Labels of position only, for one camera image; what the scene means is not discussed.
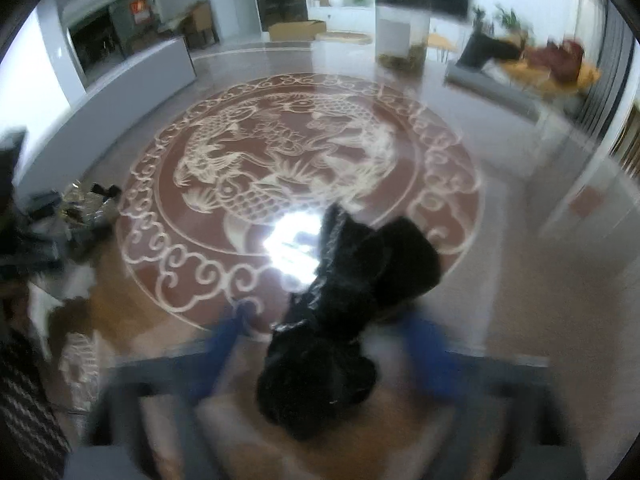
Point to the brown cardboard box on floor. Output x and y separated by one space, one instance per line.
297 31

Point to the closed grey laptop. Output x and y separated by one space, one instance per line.
489 89

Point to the black sock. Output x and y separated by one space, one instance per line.
314 369

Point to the round beige pet bed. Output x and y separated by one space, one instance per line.
344 37

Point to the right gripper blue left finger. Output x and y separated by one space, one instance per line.
189 376

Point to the reclining person in chair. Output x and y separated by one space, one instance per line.
563 61

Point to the silver bow hair clip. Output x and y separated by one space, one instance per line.
89 213

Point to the white tv cabinet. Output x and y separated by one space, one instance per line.
442 34

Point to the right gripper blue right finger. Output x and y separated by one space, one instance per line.
508 423

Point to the dining table with chairs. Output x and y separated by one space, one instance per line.
196 26

